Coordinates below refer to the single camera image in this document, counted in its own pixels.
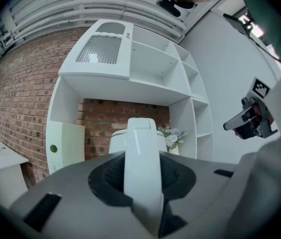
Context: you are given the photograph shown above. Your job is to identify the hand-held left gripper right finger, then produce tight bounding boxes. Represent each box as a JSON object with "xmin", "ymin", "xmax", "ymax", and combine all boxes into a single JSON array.
[{"xmin": 158, "ymin": 152, "xmax": 237, "ymax": 239}]

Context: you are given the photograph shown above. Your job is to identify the white side table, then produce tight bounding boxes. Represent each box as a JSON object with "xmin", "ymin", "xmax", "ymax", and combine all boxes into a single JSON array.
[{"xmin": 0, "ymin": 133, "xmax": 29, "ymax": 204}]

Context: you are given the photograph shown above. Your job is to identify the white electric kettle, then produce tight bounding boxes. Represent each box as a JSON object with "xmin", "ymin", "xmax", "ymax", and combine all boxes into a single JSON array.
[{"xmin": 108, "ymin": 118, "xmax": 168, "ymax": 239}]

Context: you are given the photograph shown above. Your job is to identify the black head-worn camera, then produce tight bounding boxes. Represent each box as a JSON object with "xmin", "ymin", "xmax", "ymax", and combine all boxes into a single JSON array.
[{"xmin": 155, "ymin": 0, "xmax": 197, "ymax": 17}]

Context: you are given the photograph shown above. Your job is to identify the white glass-paned cabinet door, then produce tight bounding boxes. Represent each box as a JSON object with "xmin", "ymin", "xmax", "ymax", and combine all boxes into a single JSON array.
[{"xmin": 58, "ymin": 18, "xmax": 134, "ymax": 79}]

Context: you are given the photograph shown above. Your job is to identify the row of white ceiling pipes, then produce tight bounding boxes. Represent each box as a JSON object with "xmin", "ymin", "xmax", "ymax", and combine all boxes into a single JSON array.
[{"xmin": 0, "ymin": 0, "xmax": 188, "ymax": 49}]

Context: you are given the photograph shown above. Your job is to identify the person's green shirt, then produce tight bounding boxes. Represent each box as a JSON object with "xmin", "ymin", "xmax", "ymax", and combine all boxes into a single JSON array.
[{"xmin": 237, "ymin": 0, "xmax": 281, "ymax": 71}]

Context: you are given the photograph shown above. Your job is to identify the white vase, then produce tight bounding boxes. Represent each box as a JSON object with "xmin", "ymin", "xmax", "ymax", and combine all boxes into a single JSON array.
[{"xmin": 167, "ymin": 143, "xmax": 180, "ymax": 156}]

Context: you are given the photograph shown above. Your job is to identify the white desk with shelving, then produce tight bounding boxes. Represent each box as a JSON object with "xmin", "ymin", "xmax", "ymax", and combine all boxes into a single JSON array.
[{"xmin": 46, "ymin": 18, "xmax": 215, "ymax": 178}]

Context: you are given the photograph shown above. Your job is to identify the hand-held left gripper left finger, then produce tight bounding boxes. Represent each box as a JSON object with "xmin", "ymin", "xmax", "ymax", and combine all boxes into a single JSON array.
[{"xmin": 9, "ymin": 152, "xmax": 151, "ymax": 239}]

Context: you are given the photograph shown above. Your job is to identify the blue and white artificial flowers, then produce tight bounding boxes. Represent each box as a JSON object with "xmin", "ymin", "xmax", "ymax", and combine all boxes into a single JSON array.
[{"xmin": 157, "ymin": 126, "xmax": 191, "ymax": 150}]

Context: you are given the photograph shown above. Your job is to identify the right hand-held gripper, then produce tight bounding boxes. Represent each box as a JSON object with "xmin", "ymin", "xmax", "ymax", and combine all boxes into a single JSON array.
[{"xmin": 223, "ymin": 77, "xmax": 279, "ymax": 140}]

